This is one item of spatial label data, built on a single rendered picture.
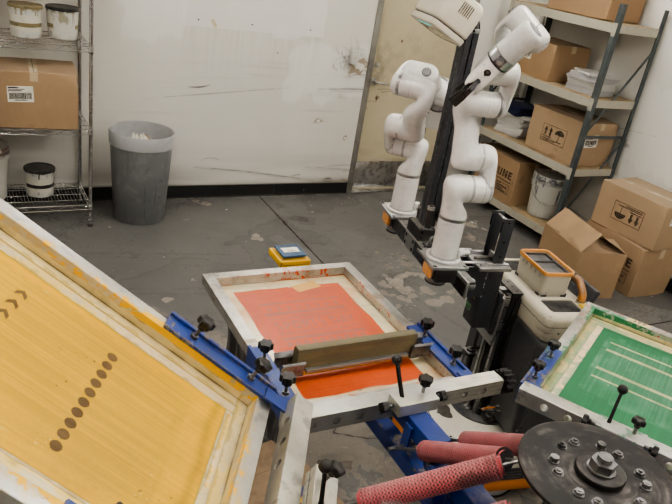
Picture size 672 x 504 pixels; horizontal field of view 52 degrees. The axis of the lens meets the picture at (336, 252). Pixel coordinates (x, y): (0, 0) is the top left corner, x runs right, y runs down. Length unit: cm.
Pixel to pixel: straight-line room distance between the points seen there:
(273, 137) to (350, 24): 111
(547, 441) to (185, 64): 446
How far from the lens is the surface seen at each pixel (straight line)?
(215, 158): 570
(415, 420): 182
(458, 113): 235
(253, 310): 232
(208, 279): 241
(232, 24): 548
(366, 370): 211
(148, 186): 506
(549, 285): 295
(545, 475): 136
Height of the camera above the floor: 213
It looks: 25 degrees down
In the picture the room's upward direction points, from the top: 10 degrees clockwise
